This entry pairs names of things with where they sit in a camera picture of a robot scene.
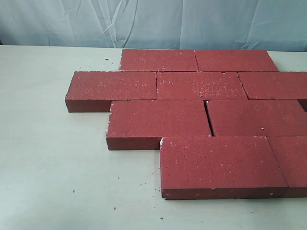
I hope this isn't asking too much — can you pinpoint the red brick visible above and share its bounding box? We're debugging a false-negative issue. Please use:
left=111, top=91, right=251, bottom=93
left=156, top=72, right=247, bottom=101
left=119, top=49, right=199, bottom=72
left=160, top=136, right=288, bottom=200
left=195, top=50, right=278, bottom=72
left=106, top=100, right=211, bottom=150
left=268, top=136, right=307, bottom=198
left=65, top=71, right=157, bottom=113

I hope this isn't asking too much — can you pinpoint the red brick third row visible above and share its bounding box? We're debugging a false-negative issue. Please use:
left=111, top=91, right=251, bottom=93
left=206, top=100, right=307, bottom=137

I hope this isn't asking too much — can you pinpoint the red brick second row right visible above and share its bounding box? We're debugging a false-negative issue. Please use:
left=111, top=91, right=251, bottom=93
left=238, top=71, right=307, bottom=111

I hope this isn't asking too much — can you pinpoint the grey backdrop cloth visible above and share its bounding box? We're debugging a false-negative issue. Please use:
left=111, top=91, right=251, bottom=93
left=0, top=0, right=307, bottom=51

